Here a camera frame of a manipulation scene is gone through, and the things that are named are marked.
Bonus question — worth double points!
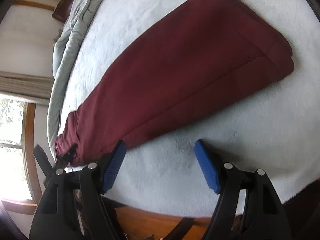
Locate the maroon pants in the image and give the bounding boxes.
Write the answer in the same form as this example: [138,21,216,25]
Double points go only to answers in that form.
[54,0,294,166]

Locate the wooden framed window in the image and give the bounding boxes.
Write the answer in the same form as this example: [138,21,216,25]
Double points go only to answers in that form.
[1,95,42,215]

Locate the white bed sheet mattress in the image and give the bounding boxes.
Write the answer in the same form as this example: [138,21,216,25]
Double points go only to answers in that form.
[58,0,320,218]

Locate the beige curtain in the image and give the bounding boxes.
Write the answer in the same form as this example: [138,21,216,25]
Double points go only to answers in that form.
[1,71,54,106]

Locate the dark wooden headboard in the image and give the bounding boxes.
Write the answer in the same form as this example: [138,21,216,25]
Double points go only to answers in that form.
[52,0,74,23]

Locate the grey quilt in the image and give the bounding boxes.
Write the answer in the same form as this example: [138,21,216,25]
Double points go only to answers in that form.
[47,0,103,157]

